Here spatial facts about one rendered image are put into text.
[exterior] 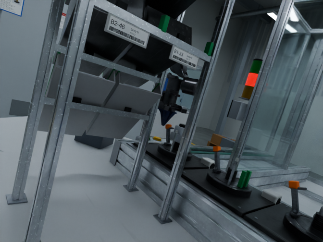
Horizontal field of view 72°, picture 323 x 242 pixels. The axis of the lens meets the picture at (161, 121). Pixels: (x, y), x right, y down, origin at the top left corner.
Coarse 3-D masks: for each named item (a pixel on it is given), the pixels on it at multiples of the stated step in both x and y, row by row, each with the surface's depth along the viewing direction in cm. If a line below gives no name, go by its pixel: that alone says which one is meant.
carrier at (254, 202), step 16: (192, 176) 69; (208, 176) 69; (224, 176) 72; (240, 176) 66; (208, 192) 61; (224, 192) 64; (240, 192) 64; (256, 192) 72; (272, 192) 70; (240, 208) 56; (256, 208) 59
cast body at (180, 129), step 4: (180, 124) 87; (184, 124) 88; (176, 128) 87; (180, 128) 86; (184, 128) 85; (172, 132) 88; (180, 132) 85; (172, 136) 88; (176, 136) 86; (180, 136) 85; (176, 140) 86; (180, 140) 85
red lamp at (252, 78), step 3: (249, 75) 87; (252, 75) 86; (255, 75) 86; (249, 78) 87; (252, 78) 86; (255, 78) 86; (246, 81) 89; (249, 81) 87; (252, 81) 86; (255, 81) 86; (246, 84) 88; (249, 84) 87; (252, 84) 86
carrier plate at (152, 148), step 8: (136, 144) 89; (152, 144) 95; (152, 152) 83; (160, 160) 77; (168, 160) 79; (192, 160) 88; (200, 160) 91; (168, 168) 74; (184, 168) 76; (192, 168) 79; (200, 168) 82; (208, 168) 86
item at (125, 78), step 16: (144, 16) 51; (160, 16) 52; (176, 32) 54; (128, 48) 56; (144, 48) 54; (160, 48) 54; (128, 64) 62; (144, 64) 62; (160, 64) 61; (128, 80) 72; (144, 80) 72
